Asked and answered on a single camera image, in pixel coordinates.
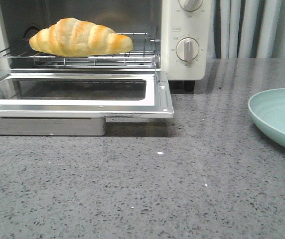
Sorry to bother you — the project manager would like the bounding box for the golden croissant bread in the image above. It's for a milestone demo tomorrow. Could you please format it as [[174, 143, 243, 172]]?
[[29, 18, 133, 57]]

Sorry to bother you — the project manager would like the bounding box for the toaster oven glass door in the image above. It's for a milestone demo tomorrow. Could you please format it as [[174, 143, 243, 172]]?
[[0, 70, 174, 136]]

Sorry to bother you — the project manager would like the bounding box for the lower oven control knob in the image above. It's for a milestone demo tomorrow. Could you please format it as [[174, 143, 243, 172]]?
[[176, 38, 199, 62]]

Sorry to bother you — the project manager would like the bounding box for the oven control knob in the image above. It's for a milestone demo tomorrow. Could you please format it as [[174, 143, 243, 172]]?
[[176, 38, 199, 62], [178, 0, 203, 12]]

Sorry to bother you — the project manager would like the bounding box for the white Toshiba toaster oven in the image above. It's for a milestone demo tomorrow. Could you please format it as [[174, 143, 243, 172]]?
[[0, 0, 212, 91]]

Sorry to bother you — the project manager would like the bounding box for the upper oven control knob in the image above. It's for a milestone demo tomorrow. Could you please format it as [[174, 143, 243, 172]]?
[[178, 0, 203, 12]]

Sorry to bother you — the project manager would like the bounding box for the grey-white curtain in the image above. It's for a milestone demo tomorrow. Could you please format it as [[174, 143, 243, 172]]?
[[207, 0, 285, 59]]

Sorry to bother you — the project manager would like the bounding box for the light green plate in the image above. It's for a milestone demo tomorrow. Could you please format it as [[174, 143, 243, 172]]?
[[248, 88, 285, 148]]

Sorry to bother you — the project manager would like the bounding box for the metal oven wire rack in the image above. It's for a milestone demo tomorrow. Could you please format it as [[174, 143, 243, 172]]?
[[0, 32, 160, 69]]

